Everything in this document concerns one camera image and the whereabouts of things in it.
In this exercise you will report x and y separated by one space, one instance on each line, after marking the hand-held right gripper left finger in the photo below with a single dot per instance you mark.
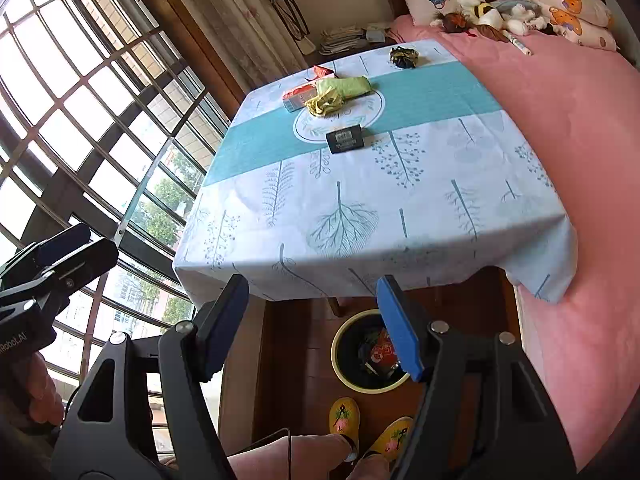
222 330

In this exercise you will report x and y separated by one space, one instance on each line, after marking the bee plush toy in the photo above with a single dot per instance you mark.
482 10

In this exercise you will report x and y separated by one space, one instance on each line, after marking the person's left hand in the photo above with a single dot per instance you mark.
45 395

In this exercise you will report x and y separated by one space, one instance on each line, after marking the white marker pen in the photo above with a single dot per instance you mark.
517 43

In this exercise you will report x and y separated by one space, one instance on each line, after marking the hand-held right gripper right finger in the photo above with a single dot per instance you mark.
400 330

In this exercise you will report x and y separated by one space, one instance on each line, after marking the wooden table frame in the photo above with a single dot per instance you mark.
337 306

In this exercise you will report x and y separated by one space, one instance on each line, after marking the black gold crumpled wrapper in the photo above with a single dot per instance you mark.
404 56

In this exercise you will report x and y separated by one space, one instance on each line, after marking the person's left leg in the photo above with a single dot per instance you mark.
310 455

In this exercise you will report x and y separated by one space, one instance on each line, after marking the green snack wrapper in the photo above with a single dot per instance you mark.
350 85

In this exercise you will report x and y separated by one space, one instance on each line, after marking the pink bed sheet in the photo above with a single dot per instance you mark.
575 160

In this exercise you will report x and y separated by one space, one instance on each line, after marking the white grey plush toy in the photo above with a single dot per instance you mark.
520 22

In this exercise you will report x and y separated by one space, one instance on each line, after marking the black cardboard box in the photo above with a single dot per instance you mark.
346 140

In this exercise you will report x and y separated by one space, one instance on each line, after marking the dark wooden nightstand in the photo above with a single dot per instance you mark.
350 58

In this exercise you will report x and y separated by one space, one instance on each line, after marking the bear print baby pillow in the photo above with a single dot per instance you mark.
575 10

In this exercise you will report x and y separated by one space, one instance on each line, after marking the person's left forearm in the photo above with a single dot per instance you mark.
20 425

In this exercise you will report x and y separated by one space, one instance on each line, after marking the light blue small box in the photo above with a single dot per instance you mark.
375 35

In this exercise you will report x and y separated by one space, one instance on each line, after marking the yellow rimmed trash bin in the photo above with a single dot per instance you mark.
350 360

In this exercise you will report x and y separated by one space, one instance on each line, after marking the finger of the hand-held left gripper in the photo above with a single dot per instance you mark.
90 260
62 245

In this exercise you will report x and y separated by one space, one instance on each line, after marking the brown plush toy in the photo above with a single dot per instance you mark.
457 22

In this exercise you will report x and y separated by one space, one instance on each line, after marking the red paper packet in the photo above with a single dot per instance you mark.
322 72

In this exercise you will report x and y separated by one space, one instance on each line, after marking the beige curtain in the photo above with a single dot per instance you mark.
240 10

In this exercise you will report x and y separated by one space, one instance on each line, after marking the stack of papers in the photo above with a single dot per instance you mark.
342 40

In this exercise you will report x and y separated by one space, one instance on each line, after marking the yellow embroidered slipper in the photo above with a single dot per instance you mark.
344 420
392 437

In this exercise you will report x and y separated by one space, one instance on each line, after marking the person's leg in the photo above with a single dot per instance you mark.
372 467
310 455

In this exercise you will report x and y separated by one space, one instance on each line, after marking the red drink carton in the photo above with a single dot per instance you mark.
296 97

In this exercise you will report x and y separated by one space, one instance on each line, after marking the yellow crumpled wrapper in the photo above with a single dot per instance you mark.
322 105

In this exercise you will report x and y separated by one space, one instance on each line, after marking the person's right leg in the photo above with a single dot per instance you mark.
372 467

